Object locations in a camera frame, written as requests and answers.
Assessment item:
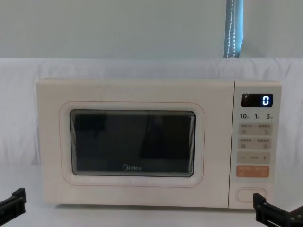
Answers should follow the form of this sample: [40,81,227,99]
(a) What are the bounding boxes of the oven control panel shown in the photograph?
[228,80,282,210]

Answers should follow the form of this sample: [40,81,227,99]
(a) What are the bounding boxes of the white table cloth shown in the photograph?
[0,164,303,227]

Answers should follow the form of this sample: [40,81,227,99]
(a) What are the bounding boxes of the cream microwave oven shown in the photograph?
[35,79,282,210]

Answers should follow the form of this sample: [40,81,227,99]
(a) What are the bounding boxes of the white curtain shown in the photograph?
[0,0,303,166]

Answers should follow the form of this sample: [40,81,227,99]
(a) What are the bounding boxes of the grey striped post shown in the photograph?
[223,0,245,59]

